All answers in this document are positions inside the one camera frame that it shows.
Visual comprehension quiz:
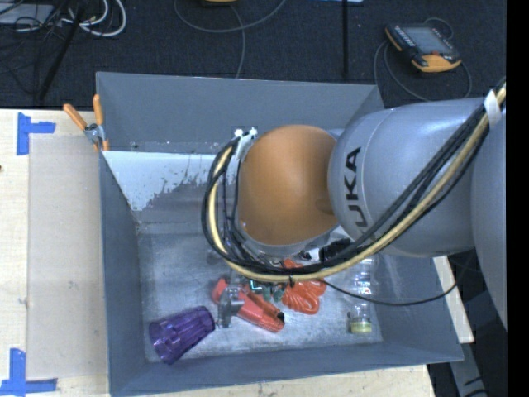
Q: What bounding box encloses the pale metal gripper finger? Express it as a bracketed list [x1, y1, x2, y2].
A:
[216, 286, 246, 329]

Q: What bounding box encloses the orange hand tool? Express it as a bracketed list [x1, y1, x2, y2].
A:
[211, 277, 286, 334]

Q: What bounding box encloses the purple plastic cup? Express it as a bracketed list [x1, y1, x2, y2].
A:
[148, 305, 217, 366]

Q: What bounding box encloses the grey metal bin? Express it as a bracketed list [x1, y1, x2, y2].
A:
[95, 71, 466, 397]

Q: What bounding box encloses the orange ribbed shell toy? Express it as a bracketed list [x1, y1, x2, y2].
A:
[279, 258, 328, 316]

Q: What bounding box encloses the clear plastic bottle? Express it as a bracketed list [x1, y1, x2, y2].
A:
[346, 257, 376, 335]

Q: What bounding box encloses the pale wood flat board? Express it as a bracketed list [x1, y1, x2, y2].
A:
[26, 132, 111, 382]

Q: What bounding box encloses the black cylinder on white bracket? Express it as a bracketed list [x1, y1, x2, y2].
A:
[317, 228, 354, 263]

